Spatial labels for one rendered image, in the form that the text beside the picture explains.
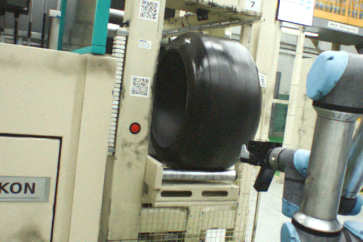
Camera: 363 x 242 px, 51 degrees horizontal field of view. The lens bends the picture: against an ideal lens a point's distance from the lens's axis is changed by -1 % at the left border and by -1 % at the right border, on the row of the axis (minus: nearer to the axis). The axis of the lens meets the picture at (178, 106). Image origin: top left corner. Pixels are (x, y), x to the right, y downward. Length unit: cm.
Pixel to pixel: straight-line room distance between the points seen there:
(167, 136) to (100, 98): 128
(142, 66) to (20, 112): 95
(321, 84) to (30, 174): 62
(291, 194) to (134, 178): 64
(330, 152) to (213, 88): 56
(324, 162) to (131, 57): 81
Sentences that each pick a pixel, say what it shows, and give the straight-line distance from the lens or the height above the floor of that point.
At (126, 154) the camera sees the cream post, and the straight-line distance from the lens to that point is 147.
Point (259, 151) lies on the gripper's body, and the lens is 127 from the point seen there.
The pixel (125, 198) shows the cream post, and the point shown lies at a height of 79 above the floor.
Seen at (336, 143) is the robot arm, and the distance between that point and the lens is 93.
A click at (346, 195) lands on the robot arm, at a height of 100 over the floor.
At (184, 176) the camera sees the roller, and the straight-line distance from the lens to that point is 149.
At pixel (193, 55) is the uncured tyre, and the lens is 142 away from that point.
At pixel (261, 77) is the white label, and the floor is 131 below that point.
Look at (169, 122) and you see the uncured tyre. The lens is 186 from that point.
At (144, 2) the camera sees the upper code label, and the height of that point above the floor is 153.
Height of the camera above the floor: 124
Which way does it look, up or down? 3 degrees down
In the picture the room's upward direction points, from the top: 7 degrees clockwise
